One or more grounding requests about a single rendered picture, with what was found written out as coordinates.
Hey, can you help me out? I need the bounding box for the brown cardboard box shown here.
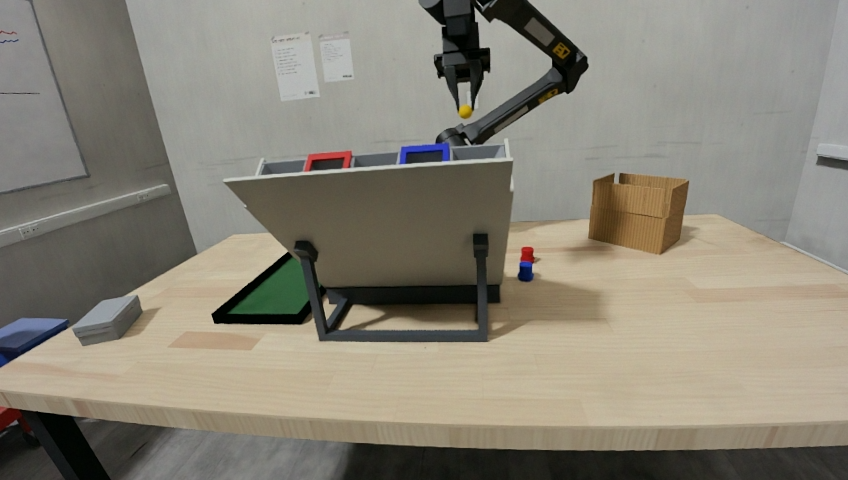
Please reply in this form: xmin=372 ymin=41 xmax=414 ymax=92
xmin=588 ymin=173 xmax=689 ymax=255

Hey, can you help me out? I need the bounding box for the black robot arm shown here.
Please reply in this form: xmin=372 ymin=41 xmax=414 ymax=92
xmin=418 ymin=0 xmax=589 ymax=147

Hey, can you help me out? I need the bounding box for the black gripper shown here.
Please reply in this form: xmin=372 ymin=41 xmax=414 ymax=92
xmin=434 ymin=47 xmax=491 ymax=113

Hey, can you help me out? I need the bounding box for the red plug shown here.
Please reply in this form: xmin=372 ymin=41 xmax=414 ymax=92
xmin=520 ymin=247 xmax=535 ymax=264

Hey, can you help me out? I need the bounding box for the blue plug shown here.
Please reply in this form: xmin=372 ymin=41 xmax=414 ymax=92
xmin=518 ymin=261 xmax=534 ymax=282

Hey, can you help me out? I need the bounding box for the blue square band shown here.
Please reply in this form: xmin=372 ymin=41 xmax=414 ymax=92
xmin=400 ymin=143 xmax=449 ymax=164

